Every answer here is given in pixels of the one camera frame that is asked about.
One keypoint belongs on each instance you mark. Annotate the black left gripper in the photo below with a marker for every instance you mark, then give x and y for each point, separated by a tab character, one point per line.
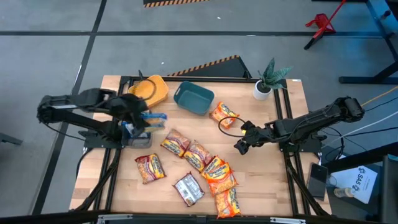
126	107

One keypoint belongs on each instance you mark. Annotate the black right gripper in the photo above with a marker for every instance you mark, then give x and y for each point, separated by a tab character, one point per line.
256	133

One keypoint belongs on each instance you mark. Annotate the blue soy sauce ramen pack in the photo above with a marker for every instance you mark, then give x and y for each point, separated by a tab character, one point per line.
128	128
154	122

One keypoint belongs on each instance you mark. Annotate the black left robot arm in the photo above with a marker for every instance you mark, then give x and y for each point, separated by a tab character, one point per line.
71	101

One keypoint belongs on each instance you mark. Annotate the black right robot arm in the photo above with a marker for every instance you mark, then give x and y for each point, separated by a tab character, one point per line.
311	124

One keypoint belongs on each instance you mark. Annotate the grey translucent bin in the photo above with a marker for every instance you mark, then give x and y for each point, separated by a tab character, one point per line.
143	143

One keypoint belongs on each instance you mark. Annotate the potted plant white pot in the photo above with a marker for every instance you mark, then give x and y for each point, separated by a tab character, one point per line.
262	90

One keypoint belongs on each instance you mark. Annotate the teal plastic bin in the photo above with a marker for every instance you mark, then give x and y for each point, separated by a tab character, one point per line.
192	98

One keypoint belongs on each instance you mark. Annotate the black hazard-striped ramp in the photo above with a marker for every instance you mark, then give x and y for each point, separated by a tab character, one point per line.
224	70

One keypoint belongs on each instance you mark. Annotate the black smartphone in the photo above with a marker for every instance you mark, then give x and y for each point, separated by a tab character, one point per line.
317	182

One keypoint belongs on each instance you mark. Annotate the black side table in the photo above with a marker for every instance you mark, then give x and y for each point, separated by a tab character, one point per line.
357	157

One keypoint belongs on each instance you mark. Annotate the white paper sign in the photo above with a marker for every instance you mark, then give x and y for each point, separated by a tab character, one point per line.
357	183

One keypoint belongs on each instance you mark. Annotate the dark metal leg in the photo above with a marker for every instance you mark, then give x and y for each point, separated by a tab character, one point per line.
11	139

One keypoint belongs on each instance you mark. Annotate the black hazard-striped strip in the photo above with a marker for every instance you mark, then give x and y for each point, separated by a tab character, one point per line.
174	3

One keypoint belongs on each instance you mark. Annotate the red metal stand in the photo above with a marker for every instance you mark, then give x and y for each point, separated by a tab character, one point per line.
321	23

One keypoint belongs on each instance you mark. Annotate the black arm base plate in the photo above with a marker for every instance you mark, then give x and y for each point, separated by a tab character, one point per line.
311	147
93	143

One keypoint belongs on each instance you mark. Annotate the silver metal bracket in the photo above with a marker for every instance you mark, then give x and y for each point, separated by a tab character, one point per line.
115	217
287	220

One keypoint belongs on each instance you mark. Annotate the black camera mount rail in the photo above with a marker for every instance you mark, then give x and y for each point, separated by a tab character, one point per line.
174	219

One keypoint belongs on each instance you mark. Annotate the black desk leg frame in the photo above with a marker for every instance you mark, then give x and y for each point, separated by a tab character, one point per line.
367	80

